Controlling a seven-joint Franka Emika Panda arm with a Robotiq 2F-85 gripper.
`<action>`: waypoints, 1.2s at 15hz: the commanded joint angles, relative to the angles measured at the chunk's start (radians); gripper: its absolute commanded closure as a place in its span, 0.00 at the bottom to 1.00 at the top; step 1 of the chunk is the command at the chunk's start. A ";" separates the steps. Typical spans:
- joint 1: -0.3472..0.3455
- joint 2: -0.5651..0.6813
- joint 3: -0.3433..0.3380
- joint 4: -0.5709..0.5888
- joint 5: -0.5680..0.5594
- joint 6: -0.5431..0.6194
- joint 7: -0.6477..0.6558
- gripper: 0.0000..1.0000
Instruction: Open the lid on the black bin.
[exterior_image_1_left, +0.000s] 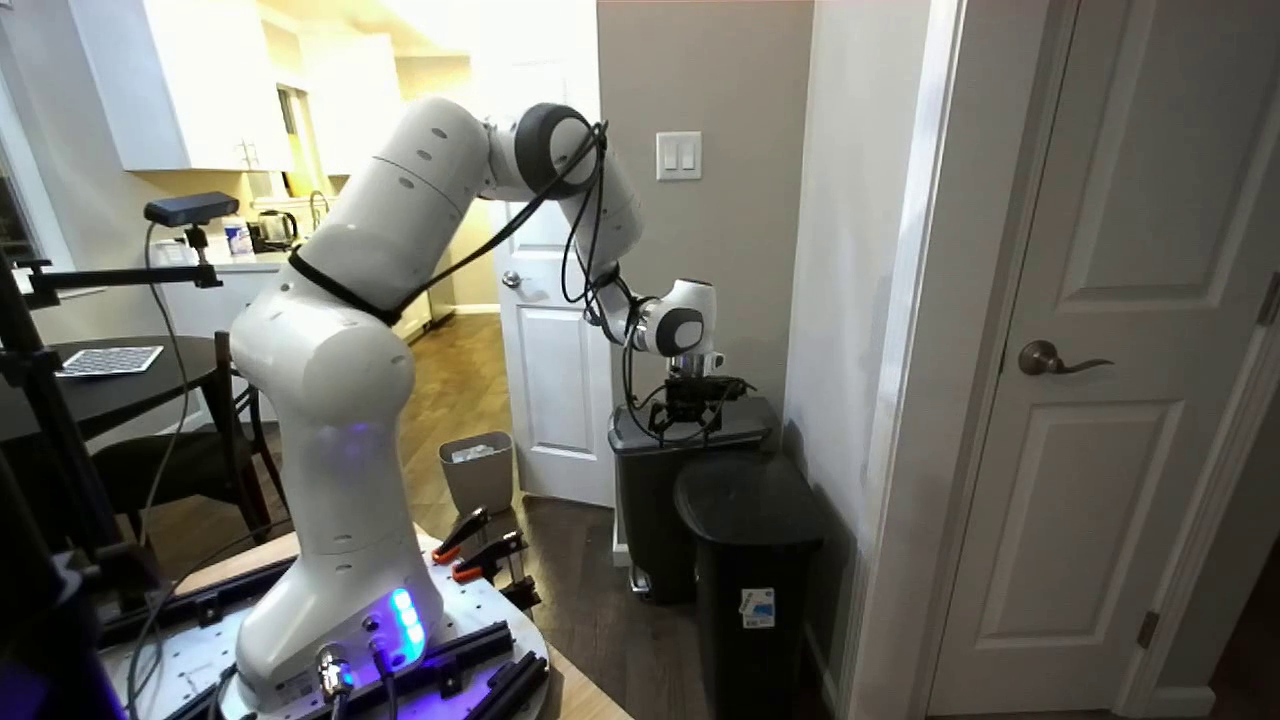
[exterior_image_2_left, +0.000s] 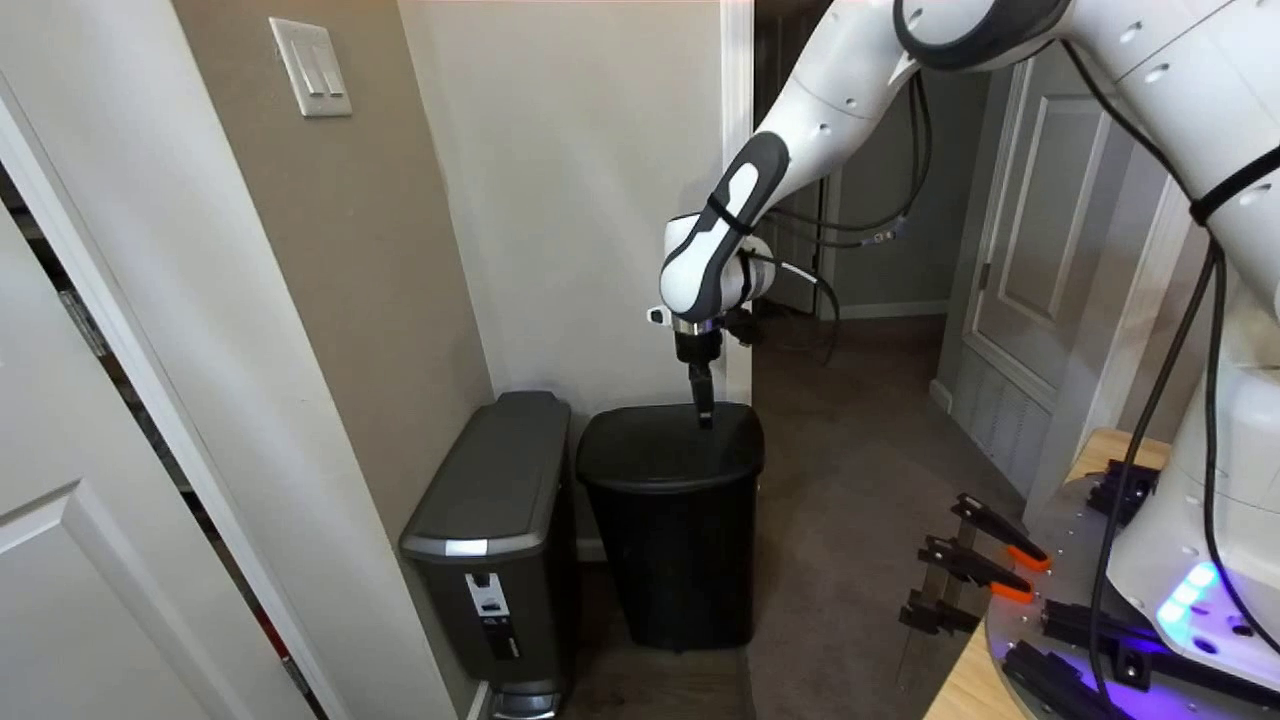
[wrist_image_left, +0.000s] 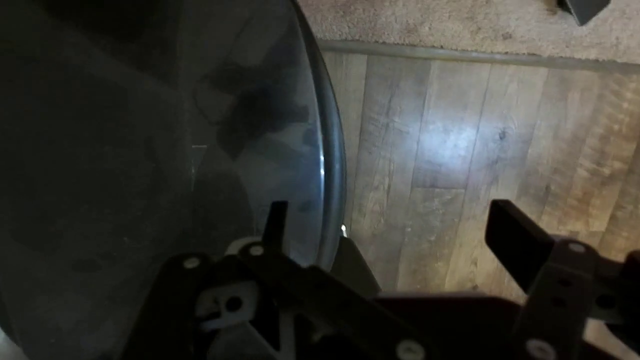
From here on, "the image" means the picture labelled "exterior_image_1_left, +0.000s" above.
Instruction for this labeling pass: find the black clamp bar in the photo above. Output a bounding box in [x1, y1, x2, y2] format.
[380, 618, 518, 699]
[460, 647, 555, 720]

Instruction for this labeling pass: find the white door with lever handle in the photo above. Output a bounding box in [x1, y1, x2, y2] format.
[924, 0, 1280, 720]

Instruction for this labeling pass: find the white paper sheet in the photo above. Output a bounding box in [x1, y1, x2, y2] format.
[57, 339, 166, 386]

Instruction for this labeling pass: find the white door with round knob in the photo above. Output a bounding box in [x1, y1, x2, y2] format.
[494, 195, 628, 511]

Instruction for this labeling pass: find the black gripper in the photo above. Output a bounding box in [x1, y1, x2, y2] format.
[646, 369, 736, 446]

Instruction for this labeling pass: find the dark kettle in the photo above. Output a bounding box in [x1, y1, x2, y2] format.
[245, 205, 303, 257]

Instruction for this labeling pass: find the black stereo camera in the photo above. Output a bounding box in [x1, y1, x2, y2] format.
[141, 189, 245, 231]

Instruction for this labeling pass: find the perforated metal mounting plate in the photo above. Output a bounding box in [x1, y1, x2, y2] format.
[96, 568, 559, 720]

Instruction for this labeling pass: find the round black table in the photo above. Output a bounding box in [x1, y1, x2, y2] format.
[0, 329, 291, 546]

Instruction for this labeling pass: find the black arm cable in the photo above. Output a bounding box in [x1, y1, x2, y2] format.
[392, 124, 611, 312]

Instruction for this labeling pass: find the metal lever door handle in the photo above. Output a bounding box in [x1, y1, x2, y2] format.
[1015, 335, 1119, 386]

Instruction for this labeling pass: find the grey steel step bin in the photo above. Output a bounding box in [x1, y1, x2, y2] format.
[602, 391, 781, 604]

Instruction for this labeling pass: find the small black clamp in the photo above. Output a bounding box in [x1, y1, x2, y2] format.
[494, 568, 543, 618]

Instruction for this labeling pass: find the white kitchen cabinet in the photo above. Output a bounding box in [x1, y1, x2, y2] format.
[64, 0, 291, 178]

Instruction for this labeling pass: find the white light switch plate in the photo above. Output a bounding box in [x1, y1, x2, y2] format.
[650, 130, 706, 189]

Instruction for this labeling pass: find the black clamp with orange tip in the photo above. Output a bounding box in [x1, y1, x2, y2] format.
[446, 523, 533, 589]
[428, 504, 494, 568]

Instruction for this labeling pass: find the small grey waste basket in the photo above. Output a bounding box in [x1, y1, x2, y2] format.
[436, 427, 518, 520]

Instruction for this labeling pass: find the black plastic bin body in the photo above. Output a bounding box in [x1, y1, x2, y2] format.
[687, 528, 824, 720]

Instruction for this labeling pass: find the black camera stand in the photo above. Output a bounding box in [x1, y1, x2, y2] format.
[0, 221, 226, 635]

